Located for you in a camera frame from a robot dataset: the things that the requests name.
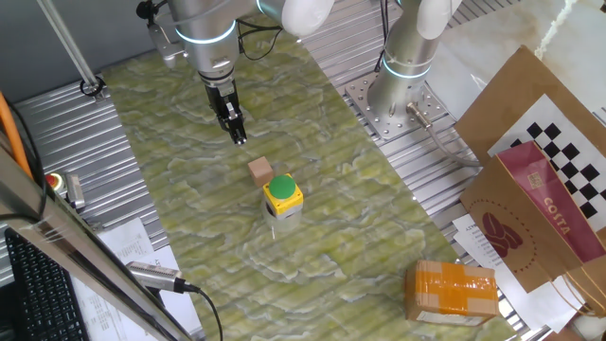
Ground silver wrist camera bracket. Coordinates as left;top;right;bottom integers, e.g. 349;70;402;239
147;22;184;68

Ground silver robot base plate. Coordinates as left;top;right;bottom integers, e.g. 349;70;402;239
344;71;451;141

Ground emergency stop switch box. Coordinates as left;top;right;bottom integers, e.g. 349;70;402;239
45;172;87;210

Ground grey metal cable conduit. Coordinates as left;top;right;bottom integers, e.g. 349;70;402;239
405;101;482;169

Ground orange tube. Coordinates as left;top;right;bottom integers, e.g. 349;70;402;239
0;92;34;181

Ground cardboard box with orange tape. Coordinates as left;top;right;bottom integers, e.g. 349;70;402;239
403;259;501;328

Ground brown maroon Costa paper bag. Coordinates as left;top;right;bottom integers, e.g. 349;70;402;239
458;140;606;295

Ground silver ribbed camera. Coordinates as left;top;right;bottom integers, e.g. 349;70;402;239
125;260;188;295

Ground metal frame bar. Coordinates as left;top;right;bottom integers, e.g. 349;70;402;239
0;141;193;341

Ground black camera cable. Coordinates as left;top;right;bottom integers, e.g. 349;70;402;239
184;282;224;341

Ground thin metal pole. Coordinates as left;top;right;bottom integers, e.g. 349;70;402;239
36;0;108;101

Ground black pole base ring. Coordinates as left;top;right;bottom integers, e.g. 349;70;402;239
79;75;106;99

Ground small wooden cube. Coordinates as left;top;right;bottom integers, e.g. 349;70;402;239
247;156;276;188

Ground black white checkerboard sheet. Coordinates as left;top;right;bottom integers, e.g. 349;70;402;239
487;93;606;233

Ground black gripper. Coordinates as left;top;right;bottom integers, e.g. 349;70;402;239
205;79;248;147

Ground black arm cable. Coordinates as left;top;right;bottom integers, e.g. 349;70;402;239
235;17;285;62

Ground green marble pattern mat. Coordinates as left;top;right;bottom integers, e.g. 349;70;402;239
101;13;517;341

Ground yellow box with green button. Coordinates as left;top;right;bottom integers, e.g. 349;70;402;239
262;173;305;220

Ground white marble pattern sheet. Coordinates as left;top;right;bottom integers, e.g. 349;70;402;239
425;0;606;122

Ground black keyboard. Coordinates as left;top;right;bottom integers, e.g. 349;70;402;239
3;227;91;341

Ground printed paper sheets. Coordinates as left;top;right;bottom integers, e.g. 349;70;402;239
70;217;205;341
452;212;588;332

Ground thin black cable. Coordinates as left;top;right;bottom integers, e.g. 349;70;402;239
0;99;48;224

